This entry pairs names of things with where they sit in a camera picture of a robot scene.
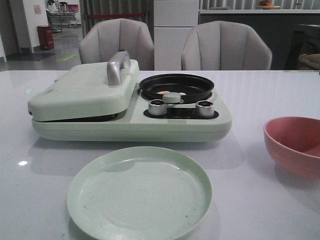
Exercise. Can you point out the black round frying pan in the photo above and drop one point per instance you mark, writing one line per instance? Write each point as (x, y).
(194, 87)

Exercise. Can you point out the light green breakfast maker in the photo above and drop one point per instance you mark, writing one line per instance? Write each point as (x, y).
(103, 102)

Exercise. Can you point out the pink plastic bowl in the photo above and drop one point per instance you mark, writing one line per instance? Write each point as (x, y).
(293, 142)

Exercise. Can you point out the left silver control knob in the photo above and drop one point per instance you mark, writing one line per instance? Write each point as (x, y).
(157, 107)

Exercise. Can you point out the silver control knob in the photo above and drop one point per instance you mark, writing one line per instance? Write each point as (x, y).
(204, 109)
(157, 107)

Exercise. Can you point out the right silver control knob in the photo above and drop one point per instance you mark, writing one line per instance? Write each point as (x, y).
(204, 109)

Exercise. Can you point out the light green round plate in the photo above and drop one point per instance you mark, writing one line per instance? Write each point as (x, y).
(140, 193)

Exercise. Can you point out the right beige upholstered chair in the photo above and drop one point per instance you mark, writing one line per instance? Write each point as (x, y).
(224, 46)

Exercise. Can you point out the beige upholstered chair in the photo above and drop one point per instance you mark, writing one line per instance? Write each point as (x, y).
(224, 46)
(110, 36)

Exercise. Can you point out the left beige upholstered chair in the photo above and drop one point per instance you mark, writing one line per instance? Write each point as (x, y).
(110, 36)

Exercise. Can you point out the white cabinet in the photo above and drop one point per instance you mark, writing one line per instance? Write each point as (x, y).
(172, 22)

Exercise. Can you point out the red trash bin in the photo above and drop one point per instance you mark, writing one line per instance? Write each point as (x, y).
(45, 37)

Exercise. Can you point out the fruit bowl on counter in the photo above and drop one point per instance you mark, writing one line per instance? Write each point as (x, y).
(267, 5)

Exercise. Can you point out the dark counter with white top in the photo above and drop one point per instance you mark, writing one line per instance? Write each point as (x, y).
(287, 33)

